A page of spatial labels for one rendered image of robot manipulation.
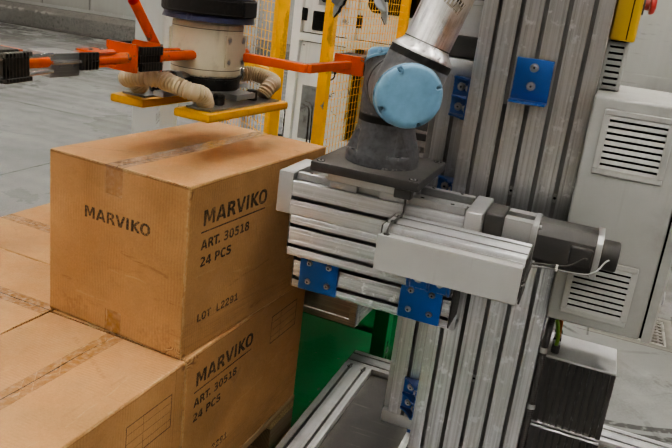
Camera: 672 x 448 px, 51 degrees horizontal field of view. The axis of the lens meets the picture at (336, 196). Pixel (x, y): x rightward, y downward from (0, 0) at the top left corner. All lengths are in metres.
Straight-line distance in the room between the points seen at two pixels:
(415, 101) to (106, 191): 0.74
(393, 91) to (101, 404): 0.82
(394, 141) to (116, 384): 0.75
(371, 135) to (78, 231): 0.73
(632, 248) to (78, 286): 1.22
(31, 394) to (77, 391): 0.08
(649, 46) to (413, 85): 9.52
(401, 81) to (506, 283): 0.39
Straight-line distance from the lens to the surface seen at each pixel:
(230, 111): 1.65
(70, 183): 1.70
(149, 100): 1.71
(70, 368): 1.61
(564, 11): 1.48
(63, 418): 1.46
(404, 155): 1.39
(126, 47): 1.55
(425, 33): 1.24
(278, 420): 2.23
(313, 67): 1.68
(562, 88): 1.49
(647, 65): 10.69
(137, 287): 1.64
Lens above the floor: 1.36
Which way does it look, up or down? 16 degrees down
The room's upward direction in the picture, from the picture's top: 7 degrees clockwise
